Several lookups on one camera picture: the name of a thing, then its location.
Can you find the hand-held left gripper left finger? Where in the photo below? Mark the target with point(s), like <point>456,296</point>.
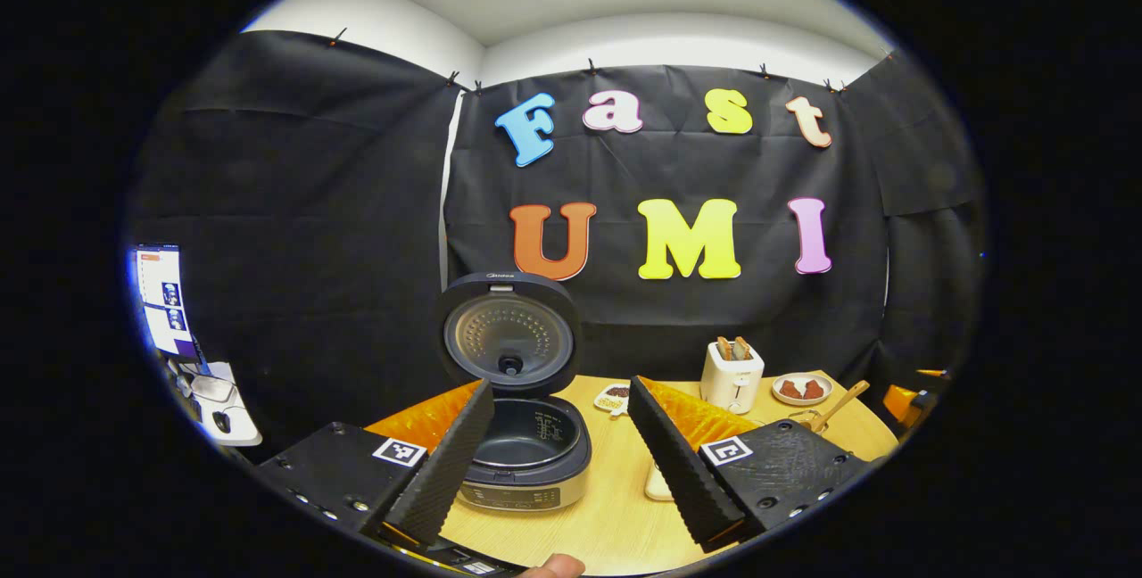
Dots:
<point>446,462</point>

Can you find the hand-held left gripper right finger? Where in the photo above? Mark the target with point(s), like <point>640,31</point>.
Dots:
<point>682,471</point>

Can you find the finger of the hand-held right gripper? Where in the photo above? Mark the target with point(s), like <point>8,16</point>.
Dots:
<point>899,401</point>

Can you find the clear container of rice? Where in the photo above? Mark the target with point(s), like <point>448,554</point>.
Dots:
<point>657,484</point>

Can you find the wooden spoon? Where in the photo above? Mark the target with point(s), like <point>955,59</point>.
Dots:
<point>843,401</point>

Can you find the black silver rice cooker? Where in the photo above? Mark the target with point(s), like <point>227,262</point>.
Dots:
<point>508,337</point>

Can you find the brown meat piece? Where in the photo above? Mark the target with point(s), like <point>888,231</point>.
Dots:
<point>790,391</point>
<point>813,390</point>

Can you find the white round plate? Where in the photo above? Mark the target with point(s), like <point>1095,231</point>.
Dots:
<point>803,402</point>

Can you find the white divided grain dish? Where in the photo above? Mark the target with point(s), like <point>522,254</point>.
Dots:
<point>613,398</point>

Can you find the white toaster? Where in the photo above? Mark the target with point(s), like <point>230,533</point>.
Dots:
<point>730,382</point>

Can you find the toast slice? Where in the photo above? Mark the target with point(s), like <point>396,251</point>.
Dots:
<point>743,348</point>
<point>724,349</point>

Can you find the white side desk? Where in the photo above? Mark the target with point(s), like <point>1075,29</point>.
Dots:
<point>241,431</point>

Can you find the black computer mouse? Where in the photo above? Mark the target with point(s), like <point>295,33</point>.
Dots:
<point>222,422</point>

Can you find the black backdrop cloth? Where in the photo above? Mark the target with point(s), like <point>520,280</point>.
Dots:
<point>312,203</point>

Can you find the computer monitor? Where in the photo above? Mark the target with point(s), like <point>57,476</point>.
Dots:
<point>165,301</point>

